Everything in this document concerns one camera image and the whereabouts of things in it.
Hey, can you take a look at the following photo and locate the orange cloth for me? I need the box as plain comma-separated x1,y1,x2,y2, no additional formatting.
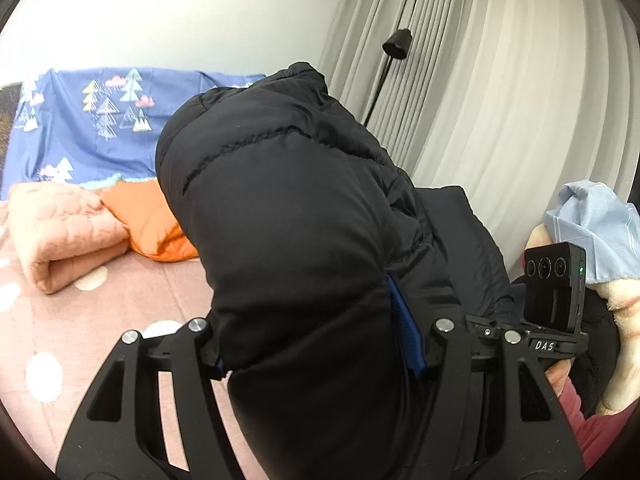
100,180,201,263

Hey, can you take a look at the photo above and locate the person's right forearm pink sleeve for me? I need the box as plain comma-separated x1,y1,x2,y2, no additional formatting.
555,384,626,468

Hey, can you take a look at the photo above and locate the pink quilted blanket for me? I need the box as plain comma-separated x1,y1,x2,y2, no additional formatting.
9,181,132,295

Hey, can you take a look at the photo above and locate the blue tree-print sheet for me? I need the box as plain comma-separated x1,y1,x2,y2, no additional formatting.
0,66,266,192

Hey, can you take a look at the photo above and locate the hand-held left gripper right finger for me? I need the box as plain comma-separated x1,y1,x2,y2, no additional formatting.
386,274,587,480

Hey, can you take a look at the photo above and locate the black floor lamp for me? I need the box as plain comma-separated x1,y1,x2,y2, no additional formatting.
361,29,414,128

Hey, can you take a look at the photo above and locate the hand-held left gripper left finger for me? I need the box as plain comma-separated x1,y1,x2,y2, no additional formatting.
56,317,231,480

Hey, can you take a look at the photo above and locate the dark tree-print pillow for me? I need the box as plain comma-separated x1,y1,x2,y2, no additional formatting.
0,82,25,161

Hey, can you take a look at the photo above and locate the pink dotted bed sheet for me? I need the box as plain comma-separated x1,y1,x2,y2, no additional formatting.
0,200,281,480

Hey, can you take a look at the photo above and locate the grey pleated curtain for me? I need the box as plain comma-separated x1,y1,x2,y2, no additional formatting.
320,0,640,261

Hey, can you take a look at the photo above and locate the cream fleece garment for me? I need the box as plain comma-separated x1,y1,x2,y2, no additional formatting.
597,277,640,413

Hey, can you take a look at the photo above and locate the light blue cloth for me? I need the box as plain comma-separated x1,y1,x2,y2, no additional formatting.
544,180,640,286

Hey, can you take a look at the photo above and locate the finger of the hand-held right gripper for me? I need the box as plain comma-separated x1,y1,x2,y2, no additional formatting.
465,312,528,350

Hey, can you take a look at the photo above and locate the black puffer jacket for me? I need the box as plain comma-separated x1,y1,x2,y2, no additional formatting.
156,61,621,480

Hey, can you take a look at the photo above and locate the person's right hand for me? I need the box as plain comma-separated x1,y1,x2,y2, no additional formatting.
545,360,574,396

